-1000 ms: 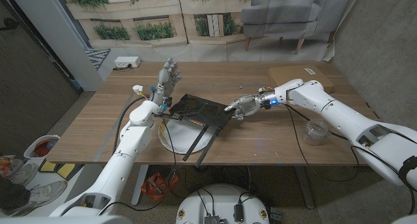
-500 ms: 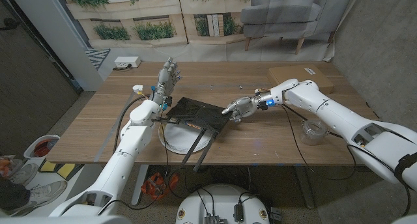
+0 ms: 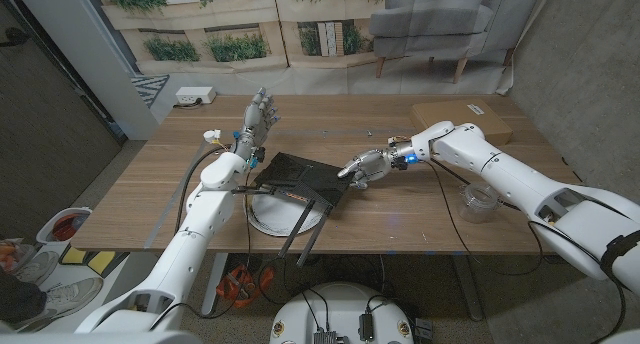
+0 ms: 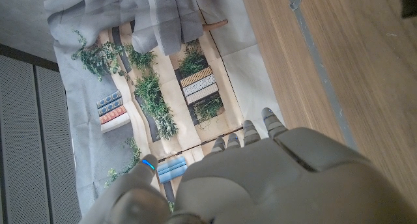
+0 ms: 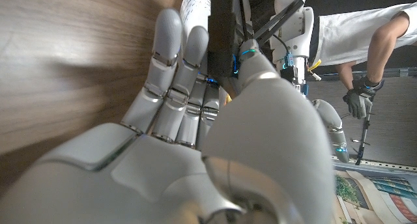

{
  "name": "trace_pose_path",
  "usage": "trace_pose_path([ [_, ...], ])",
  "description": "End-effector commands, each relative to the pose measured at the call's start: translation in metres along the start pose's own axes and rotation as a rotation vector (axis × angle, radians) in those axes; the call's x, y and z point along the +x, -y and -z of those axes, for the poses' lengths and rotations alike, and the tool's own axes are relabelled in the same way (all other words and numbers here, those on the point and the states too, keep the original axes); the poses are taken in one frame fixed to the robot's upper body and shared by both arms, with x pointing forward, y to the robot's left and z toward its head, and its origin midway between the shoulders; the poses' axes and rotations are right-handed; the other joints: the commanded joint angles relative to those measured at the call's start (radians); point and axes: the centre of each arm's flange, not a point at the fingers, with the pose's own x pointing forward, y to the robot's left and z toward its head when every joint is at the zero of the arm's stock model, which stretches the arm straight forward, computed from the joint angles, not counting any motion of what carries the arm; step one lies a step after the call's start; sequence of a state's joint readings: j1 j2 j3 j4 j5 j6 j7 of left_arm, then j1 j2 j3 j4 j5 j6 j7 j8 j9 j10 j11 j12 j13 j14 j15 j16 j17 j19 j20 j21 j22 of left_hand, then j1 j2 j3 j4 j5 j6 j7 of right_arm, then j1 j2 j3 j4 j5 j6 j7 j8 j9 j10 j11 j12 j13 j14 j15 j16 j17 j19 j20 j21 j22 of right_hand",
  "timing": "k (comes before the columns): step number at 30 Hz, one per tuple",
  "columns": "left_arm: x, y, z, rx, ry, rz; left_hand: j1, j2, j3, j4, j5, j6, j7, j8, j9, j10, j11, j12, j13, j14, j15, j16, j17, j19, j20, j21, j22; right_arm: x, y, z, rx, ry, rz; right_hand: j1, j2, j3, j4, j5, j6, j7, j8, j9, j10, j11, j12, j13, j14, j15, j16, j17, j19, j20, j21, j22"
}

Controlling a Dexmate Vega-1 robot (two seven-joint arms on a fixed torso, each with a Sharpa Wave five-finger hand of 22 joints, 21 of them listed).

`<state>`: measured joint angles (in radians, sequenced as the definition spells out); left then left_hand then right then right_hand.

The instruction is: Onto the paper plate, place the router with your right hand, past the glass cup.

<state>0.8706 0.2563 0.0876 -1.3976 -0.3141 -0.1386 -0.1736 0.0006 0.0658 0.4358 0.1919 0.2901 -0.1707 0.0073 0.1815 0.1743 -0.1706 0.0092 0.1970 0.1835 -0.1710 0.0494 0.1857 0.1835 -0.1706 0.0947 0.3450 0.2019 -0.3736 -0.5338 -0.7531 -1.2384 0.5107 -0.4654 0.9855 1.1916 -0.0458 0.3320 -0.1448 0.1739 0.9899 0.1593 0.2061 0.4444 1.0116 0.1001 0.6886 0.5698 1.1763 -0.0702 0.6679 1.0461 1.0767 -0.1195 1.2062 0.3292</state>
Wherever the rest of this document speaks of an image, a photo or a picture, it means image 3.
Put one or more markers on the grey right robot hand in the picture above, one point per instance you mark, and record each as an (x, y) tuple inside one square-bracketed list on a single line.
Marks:
[(375, 164)]

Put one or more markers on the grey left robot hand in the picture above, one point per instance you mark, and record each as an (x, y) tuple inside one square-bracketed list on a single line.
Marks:
[(252, 124)]

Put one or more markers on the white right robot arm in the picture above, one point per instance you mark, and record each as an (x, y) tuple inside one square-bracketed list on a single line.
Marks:
[(515, 179)]

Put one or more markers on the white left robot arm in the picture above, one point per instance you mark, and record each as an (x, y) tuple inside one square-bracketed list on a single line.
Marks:
[(195, 234)]

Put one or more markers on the white gold-rimmed paper plate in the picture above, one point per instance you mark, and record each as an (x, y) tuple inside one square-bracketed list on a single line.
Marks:
[(280, 216)]

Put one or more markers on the clear glass cup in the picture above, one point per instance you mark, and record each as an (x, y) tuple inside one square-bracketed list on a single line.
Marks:
[(479, 204)]

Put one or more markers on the white power strip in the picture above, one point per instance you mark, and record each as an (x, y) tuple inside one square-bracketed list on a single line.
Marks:
[(195, 95)]

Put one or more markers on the printed room backdrop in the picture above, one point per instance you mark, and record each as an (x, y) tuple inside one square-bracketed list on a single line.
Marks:
[(325, 79)]

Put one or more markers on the brown cardboard box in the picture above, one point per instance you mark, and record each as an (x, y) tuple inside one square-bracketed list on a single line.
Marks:
[(450, 111)]

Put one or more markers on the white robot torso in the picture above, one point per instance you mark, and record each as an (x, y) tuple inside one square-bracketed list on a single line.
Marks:
[(340, 309)]

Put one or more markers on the grey table leg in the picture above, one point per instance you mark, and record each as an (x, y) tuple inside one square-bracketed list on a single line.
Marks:
[(467, 289)]

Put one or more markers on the orange tool under table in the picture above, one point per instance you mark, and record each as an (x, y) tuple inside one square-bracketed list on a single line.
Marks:
[(235, 284)]

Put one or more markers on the black adapter on torso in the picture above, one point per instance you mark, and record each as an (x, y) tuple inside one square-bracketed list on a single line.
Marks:
[(366, 328)]

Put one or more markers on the white table leg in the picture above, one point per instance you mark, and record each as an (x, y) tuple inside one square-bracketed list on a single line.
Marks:
[(214, 284)]

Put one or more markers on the black floor power adapter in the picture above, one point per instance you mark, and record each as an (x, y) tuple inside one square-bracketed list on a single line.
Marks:
[(424, 329)]

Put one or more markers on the yellow black floor mat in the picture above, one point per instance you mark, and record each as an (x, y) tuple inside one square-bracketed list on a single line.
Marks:
[(75, 255)]

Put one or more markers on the white bin with red contents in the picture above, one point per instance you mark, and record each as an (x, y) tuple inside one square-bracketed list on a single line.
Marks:
[(47, 234)]

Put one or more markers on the white sneaker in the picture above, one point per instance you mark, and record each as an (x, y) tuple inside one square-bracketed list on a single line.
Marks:
[(70, 299), (37, 266)]

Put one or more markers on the orange bag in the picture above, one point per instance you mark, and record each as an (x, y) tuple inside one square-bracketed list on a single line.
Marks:
[(9, 256)]

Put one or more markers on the black trouser leg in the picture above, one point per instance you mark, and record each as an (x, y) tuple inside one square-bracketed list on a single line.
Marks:
[(20, 296)]

